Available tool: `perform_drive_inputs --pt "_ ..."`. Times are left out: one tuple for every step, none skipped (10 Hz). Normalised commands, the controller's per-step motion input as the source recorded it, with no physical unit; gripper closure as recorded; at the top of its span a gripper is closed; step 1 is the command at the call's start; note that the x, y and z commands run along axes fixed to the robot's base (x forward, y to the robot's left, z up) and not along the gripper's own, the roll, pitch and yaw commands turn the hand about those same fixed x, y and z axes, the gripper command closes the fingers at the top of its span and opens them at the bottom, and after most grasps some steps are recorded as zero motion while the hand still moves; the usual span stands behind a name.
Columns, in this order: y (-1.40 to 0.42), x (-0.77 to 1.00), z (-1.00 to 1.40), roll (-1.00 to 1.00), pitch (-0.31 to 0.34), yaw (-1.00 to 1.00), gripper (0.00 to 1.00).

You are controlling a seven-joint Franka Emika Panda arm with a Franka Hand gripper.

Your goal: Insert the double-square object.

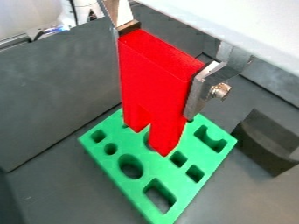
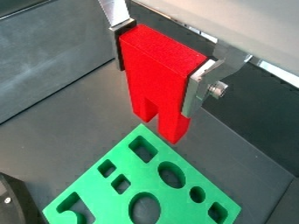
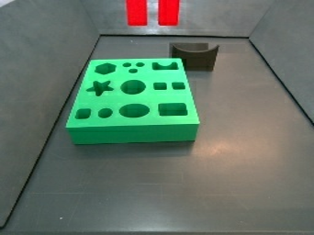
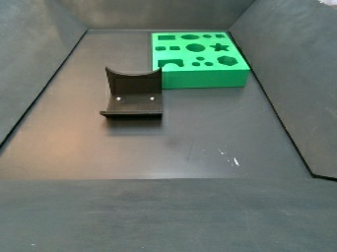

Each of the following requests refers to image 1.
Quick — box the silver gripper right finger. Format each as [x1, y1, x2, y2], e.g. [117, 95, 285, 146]
[183, 41, 256, 120]

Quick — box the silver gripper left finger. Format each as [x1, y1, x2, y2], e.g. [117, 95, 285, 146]
[98, 0, 142, 42]

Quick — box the green shape-sorting board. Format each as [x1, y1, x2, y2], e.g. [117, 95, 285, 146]
[79, 110, 238, 224]

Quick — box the red double-square peg block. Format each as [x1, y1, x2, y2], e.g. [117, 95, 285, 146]
[118, 29, 205, 156]

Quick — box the grey upright panel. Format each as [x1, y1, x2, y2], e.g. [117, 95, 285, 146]
[0, 17, 119, 172]

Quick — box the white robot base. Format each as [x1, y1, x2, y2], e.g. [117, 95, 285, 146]
[59, 0, 105, 27]

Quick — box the dark grey foam block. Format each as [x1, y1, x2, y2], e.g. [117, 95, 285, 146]
[232, 108, 299, 177]

